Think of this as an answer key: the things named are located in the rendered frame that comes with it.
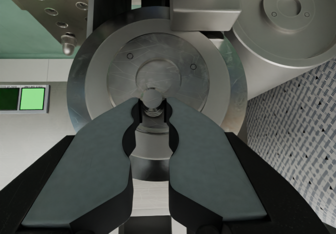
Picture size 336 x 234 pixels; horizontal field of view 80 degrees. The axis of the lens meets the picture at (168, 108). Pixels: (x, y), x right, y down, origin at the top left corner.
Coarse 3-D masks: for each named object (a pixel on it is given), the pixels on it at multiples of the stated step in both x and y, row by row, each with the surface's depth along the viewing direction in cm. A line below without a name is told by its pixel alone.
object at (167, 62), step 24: (120, 48) 15; (144, 48) 15; (168, 48) 15; (192, 48) 15; (120, 72) 14; (144, 72) 15; (168, 72) 15; (192, 72) 15; (120, 96) 14; (168, 96) 15; (192, 96) 14; (144, 120) 14
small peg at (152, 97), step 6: (144, 90) 12; (150, 90) 11; (156, 90) 11; (144, 96) 11; (150, 96) 11; (156, 96) 11; (162, 96) 11; (144, 102) 11; (150, 102) 11; (156, 102) 11; (162, 102) 11; (144, 108) 11; (150, 108) 11; (156, 108) 11; (162, 108) 13; (150, 114) 13; (156, 114) 13
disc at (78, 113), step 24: (120, 24) 17; (96, 48) 17; (72, 72) 16; (240, 72) 17; (72, 96) 16; (240, 96) 17; (72, 120) 16; (240, 120) 16; (144, 168) 15; (168, 168) 15
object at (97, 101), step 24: (144, 24) 17; (168, 24) 17; (216, 48) 17; (96, 72) 16; (216, 72) 16; (96, 96) 15; (216, 96) 16; (216, 120) 16; (144, 144) 15; (168, 144) 15
